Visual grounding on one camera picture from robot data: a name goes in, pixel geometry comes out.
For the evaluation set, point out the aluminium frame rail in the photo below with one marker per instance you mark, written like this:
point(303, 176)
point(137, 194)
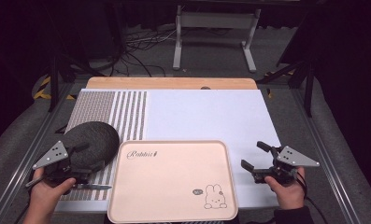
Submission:
point(24, 161)
point(326, 161)

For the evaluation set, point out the person's left hand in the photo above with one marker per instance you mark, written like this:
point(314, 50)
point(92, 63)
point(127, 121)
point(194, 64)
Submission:
point(44, 196)

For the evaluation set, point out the white mat with striped part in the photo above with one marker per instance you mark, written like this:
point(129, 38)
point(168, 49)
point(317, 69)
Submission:
point(205, 118)

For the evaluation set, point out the dark grey woven hat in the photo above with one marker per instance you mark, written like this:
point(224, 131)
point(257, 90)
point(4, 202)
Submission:
point(96, 140)

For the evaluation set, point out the black pen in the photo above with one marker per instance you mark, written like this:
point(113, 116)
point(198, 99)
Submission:
point(94, 187)

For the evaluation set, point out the white metal stand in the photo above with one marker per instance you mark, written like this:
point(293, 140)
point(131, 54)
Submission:
point(216, 20)

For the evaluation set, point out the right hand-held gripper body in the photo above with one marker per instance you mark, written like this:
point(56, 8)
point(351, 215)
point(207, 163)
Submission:
point(290, 158)

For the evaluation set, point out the person's right hand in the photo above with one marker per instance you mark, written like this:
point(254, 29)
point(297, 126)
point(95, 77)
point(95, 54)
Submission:
point(290, 194)

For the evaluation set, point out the pink tray with rabbit print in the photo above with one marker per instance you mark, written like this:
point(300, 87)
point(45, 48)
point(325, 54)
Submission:
point(174, 183)

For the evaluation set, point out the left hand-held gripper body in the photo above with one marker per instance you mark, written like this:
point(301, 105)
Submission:
point(53, 155)

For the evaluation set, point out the black tripod stand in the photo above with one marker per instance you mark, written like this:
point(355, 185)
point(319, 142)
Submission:
point(54, 84)
point(307, 84)

